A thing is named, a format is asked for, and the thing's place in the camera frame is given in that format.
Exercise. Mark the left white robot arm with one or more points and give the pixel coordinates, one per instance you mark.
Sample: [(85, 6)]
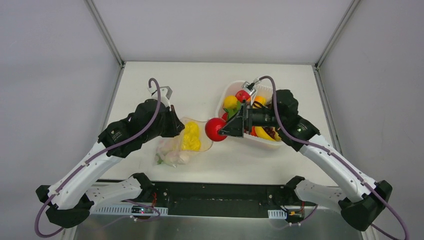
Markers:
[(71, 200)]

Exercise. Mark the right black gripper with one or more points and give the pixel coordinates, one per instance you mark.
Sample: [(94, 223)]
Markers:
[(245, 118)]

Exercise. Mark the white toy radish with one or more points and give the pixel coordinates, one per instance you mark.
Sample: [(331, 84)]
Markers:
[(169, 152)]

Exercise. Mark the clear zip top bag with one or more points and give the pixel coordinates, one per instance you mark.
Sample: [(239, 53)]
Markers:
[(206, 142)]

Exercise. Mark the orange toy mango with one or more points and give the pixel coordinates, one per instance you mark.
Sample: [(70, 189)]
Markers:
[(259, 102)]

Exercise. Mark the yellow toy lemon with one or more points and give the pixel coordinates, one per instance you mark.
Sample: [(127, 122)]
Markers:
[(230, 102)]

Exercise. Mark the red toy tomato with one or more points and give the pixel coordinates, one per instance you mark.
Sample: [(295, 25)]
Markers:
[(212, 128)]

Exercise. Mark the red toy bell pepper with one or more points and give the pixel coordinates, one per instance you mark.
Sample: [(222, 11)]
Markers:
[(225, 116)]

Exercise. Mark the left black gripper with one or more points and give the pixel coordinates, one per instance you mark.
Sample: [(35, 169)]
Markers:
[(172, 122)]

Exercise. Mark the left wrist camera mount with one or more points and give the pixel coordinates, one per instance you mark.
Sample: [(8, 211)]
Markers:
[(163, 94)]

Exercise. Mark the yellow toy banana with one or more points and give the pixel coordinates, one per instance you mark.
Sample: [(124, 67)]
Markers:
[(262, 134)]

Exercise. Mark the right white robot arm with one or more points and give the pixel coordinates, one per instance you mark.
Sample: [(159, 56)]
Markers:
[(357, 197)]

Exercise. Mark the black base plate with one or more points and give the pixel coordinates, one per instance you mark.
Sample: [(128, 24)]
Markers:
[(219, 199)]

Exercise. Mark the dark toy grapes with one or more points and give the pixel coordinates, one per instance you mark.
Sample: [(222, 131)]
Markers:
[(270, 131)]

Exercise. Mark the yellow toy cabbage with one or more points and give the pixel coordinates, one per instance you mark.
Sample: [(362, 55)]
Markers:
[(191, 137)]

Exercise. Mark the green toy leaf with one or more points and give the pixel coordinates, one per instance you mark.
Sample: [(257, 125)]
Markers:
[(232, 112)]

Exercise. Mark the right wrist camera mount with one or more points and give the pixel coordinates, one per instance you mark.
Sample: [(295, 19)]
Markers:
[(250, 88)]

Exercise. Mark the red toy apple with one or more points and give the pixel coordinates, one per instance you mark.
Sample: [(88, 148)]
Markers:
[(242, 96)]

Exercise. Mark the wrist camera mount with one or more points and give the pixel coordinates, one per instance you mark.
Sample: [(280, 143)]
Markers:
[(163, 94), (250, 88)]

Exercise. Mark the white plastic basket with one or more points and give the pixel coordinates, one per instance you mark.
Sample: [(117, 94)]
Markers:
[(264, 91)]

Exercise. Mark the orange toy carrot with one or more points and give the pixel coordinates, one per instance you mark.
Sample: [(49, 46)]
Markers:
[(253, 131)]

